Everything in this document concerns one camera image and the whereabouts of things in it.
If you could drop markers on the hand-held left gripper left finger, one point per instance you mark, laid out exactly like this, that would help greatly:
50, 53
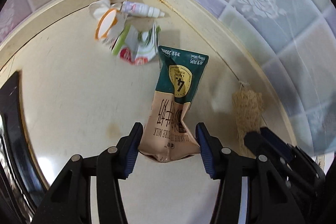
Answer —
132, 150

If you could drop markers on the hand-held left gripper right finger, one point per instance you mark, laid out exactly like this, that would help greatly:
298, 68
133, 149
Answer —
206, 150

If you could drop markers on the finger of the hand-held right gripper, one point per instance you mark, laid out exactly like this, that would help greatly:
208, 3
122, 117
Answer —
275, 141
254, 142

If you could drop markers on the beige loofah scrubber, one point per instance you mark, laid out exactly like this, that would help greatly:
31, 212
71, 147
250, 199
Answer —
248, 113

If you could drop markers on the pink green milk pouch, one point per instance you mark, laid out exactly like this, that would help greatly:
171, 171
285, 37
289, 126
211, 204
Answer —
173, 98

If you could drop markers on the green red white carton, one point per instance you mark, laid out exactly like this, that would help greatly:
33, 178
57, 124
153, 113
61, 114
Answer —
136, 50

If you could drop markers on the orange white paper cup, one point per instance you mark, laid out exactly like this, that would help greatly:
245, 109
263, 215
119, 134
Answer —
107, 27

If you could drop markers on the white dropper bottle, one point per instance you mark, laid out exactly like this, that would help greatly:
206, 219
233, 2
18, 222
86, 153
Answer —
141, 8

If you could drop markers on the white wrapper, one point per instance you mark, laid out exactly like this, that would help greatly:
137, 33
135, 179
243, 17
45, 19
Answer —
101, 5

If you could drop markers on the black glass gas stove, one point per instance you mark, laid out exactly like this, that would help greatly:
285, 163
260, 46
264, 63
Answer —
10, 108

